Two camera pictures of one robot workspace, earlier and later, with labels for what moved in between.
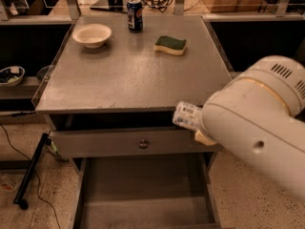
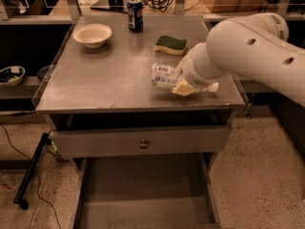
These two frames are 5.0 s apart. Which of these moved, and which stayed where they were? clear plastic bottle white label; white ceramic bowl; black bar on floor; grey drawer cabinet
Moved: clear plastic bottle white label
Stayed: grey drawer cabinet; white ceramic bowl; black bar on floor
